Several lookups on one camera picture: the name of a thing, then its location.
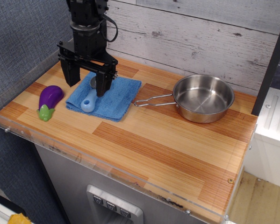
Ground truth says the white toy sink unit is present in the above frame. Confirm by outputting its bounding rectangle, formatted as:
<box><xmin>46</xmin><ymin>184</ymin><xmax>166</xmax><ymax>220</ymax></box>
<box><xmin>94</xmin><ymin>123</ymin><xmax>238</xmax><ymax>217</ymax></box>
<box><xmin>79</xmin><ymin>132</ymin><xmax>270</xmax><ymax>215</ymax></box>
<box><xmin>244</xmin><ymin>88</ymin><xmax>280</xmax><ymax>186</ymax></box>

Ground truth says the clear acrylic guard rail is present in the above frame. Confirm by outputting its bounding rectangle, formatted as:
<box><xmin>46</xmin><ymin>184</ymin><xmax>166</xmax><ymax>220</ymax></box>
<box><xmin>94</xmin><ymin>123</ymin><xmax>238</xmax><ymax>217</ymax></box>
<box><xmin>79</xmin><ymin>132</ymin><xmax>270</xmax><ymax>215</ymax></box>
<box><xmin>0</xmin><ymin>55</ymin><xmax>257</xmax><ymax>224</ymax></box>

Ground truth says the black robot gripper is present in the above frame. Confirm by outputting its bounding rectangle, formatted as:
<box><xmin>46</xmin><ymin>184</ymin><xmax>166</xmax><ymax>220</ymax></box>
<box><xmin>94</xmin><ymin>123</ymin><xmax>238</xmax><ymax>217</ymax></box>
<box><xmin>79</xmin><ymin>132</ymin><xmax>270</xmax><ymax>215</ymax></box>
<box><xmin>57</xmin><ymin>25</ymin><xmax>118</xmax><ymax>97</ymax></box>

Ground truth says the blue folded cloth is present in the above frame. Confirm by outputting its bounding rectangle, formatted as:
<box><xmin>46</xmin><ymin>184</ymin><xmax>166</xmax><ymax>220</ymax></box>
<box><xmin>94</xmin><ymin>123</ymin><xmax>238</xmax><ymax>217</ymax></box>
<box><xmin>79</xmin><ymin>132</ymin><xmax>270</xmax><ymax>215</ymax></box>
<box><xmin>66</xmin><ymin>72</ymin><xmax>142</xmax><ymax>122</ymax></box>

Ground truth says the yellow and black object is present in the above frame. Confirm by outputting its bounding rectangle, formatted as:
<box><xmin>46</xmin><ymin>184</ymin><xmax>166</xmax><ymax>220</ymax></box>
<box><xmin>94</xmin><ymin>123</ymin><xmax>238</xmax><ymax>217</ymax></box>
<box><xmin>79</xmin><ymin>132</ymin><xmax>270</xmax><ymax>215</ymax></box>
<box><xmin>0</xmin><ymin>196</ymin><xmax>33</xmax><ymax>224</ymax></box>

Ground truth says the purple toy eggplant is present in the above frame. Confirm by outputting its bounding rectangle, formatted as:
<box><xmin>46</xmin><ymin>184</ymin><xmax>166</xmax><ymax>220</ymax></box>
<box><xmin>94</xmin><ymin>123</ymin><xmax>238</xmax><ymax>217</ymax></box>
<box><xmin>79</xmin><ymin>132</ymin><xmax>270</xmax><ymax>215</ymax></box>
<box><xmin>37</xmin><ymin>85</ymin><xmax>64</xmax><ymax>122</ymax></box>

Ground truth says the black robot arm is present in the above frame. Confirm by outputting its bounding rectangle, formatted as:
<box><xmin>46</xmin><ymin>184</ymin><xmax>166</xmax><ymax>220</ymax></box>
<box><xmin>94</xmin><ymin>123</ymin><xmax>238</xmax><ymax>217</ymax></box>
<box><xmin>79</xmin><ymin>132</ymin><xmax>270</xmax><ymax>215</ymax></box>
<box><xmin>58</xmin><ymin>0</ymin><xmax>118</xmax><ymax>97</ymax></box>

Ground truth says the blue and grey toy spoon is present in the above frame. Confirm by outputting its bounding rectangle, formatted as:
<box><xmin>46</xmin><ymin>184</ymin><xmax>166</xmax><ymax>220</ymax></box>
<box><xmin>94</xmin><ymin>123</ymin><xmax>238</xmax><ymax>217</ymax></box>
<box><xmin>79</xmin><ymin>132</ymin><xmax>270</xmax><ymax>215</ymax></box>
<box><xmin>80</xmin><ymin>77</ymin><xmax>98</xmax><ymax>113</ymax></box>

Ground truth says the stainless steel pan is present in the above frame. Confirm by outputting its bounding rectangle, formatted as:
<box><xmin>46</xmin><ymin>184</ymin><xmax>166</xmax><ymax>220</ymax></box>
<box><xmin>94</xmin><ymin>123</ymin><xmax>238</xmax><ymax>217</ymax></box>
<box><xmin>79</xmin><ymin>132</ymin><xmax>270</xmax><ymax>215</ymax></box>
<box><xmin>134</xmin><ymin>75</ymin><xmax>235</xmax><ymax>124</ymax></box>

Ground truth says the dark right vertical post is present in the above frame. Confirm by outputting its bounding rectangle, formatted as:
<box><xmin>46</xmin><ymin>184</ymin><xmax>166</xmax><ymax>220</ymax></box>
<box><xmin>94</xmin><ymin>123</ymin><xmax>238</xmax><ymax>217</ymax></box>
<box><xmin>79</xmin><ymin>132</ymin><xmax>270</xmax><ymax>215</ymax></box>
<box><xmin>251</xmin><ymin>0</ymin><xmax>280</xmax><ymax>116</ymax></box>

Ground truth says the grey toy fridge cabinet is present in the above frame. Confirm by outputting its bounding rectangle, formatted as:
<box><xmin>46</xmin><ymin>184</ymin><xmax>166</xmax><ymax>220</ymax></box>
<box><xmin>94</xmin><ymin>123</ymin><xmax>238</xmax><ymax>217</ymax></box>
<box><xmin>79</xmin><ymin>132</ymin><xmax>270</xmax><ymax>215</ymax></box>
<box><xmin>36</xmin><ymin>145</ymin><xmax>202</xmax><ymax>224</ymax></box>

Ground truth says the silver dispenser button panel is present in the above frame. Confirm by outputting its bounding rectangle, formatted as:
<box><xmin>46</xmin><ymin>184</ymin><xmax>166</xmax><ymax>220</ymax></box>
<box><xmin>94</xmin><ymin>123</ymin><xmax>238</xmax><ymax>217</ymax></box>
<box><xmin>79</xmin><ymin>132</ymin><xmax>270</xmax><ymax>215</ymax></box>
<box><xmin>86</xmin><ymin>184</ymin><xmax>144</xmax><ymax>224</ymax></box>

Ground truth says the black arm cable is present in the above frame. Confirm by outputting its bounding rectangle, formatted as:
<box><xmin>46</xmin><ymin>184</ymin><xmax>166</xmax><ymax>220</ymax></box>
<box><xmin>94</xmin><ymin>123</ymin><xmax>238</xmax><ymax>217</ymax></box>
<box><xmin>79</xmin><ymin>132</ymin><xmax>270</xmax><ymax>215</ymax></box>
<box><xmin>100</xmin><ymin>14</ymin><xmax>119</xmax><ymax>43</ymax></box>

